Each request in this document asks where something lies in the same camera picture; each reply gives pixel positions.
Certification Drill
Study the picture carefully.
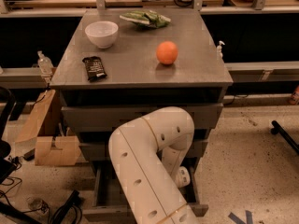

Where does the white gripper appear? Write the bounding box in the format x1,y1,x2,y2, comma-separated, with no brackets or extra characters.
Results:
175,166,191,188

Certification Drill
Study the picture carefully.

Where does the grey bottom drawer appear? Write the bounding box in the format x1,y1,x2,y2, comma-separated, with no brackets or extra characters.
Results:
83,158,208,224

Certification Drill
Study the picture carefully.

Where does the grey drawer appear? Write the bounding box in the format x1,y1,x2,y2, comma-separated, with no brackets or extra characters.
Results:
62,104,223,133
83,158,208,224
79,140,208,161

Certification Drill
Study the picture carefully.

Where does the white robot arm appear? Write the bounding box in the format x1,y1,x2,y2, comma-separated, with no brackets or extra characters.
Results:
108,106,199,224

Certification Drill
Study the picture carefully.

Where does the grey top drawer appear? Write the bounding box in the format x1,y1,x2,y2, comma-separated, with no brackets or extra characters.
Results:
62,104,223,133

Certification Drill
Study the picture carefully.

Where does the grey middle drawer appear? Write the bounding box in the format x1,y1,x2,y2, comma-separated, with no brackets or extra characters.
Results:
79,140,208,161

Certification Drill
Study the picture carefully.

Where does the grey drawer cabinet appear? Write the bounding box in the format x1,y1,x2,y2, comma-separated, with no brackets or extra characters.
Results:
50,8,234,173

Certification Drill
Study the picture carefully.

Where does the black chair base leg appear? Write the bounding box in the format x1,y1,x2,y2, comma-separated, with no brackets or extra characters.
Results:
271,120,299,154

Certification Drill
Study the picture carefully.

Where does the black power strip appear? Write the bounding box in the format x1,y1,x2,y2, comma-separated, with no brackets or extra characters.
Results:
50,190,81,224

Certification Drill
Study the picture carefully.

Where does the orange fruit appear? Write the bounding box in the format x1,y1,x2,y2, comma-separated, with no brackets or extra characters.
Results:
156,41,178,65

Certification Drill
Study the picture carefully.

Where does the small white pump bottle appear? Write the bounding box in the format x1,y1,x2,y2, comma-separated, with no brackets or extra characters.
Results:
216,40,225,58

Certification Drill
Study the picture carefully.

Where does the cardboard box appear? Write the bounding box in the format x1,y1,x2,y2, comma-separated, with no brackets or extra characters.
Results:
15,90,81,166

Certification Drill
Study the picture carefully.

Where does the black snack bar wrapper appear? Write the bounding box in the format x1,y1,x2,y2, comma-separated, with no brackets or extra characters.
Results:
82,56,107,82

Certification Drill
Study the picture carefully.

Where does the green chip bag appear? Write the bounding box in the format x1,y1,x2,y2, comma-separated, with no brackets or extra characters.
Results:
120,10,171,28

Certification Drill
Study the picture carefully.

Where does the white bowl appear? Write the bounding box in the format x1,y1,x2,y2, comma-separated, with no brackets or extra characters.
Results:
85,21,119,49

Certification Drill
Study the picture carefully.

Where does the clear sanitizer bottle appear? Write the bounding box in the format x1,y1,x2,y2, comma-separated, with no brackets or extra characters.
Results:
37,50,53,76

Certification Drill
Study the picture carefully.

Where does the black office chair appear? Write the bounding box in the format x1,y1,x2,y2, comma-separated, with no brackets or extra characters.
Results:
0,87,16,183

